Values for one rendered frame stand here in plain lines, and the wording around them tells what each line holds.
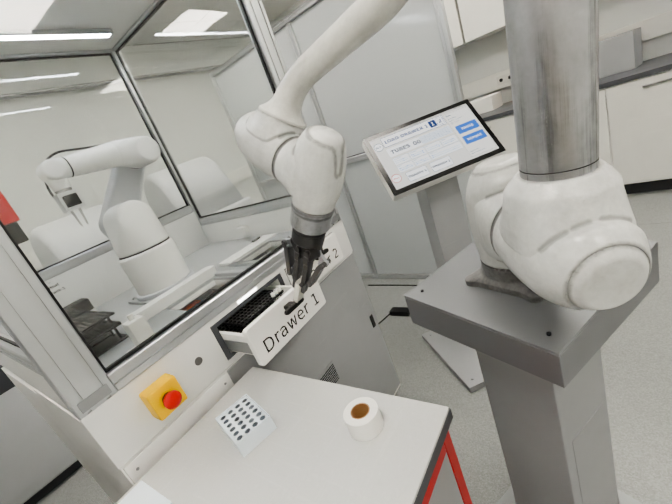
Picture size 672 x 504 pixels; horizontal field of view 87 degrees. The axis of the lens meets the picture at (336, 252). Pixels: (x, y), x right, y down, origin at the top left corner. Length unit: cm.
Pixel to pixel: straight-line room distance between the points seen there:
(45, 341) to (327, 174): 62
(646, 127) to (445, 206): 210
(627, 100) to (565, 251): 293
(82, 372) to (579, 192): 93
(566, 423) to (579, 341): 32
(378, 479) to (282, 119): 67
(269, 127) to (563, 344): 66
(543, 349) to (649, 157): 293
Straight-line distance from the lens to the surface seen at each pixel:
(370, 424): 72
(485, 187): 75
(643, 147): 353
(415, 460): 69
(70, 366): 91
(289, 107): 76
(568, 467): 113
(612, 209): 60
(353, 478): 71
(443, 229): 170
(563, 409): 100
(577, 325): 76
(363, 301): 153
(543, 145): 57
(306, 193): 67
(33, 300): 88
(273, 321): 95
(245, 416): 88
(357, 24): 70
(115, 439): 97
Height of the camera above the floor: 130
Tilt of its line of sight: 19 degrees down
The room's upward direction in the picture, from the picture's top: 21 degrees counter-clockwise
